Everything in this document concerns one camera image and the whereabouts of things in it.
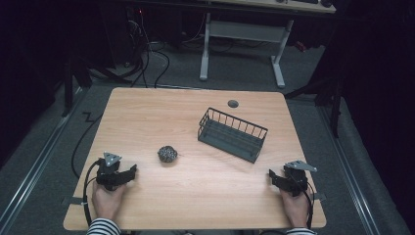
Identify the black computer mouse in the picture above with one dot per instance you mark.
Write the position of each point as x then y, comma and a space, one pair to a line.
326, 3

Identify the black keyboard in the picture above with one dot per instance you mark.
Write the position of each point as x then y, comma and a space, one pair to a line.
305, 1

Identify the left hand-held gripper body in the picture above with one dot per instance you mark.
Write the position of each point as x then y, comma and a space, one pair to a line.
108, 173

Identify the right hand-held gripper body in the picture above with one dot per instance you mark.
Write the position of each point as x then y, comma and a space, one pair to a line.
295, 178

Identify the person's left hand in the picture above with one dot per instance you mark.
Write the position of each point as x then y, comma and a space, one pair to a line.
106, 202

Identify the round table grommet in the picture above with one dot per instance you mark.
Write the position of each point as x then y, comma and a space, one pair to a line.
233, 103

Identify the steel wool scouring ball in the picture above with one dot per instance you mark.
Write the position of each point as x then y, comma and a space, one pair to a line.
167, 154

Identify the black metal stand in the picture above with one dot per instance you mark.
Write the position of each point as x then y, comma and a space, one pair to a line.
73, 84
329, 98

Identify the metal floor rail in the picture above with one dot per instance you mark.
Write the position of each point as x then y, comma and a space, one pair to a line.
36, 166
349, 176

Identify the white frame wooden desk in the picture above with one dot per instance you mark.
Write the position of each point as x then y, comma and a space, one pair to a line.
244, 31

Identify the grey tape strip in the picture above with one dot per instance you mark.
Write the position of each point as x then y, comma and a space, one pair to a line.
75, 200
320, 197

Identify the person's right hand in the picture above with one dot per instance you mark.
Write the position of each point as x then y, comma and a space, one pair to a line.
295, 210

